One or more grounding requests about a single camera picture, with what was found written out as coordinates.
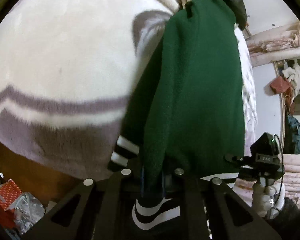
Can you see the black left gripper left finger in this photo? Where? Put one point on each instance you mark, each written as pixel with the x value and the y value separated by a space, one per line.
pixel 102 210

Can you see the white purple rose blanket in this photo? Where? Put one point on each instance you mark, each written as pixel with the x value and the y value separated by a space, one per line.
pixel 68 69

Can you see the crumpled silver plastic bag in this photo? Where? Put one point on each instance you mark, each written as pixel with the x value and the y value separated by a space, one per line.
pixel 27 212

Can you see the red patterned gift box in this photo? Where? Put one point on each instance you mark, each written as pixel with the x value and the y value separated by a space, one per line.
pixel 9 194

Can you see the pink floral folded bedding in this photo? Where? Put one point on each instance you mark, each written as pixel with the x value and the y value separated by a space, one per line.
pixel 271 86

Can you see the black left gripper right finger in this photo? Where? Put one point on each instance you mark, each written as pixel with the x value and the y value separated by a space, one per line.
pixel 211 210

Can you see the green and white varsity jacket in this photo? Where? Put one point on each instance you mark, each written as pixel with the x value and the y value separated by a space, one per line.
pixel 186 113

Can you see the white gloved right hand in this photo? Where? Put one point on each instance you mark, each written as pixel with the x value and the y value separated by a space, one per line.
pixel 268 201

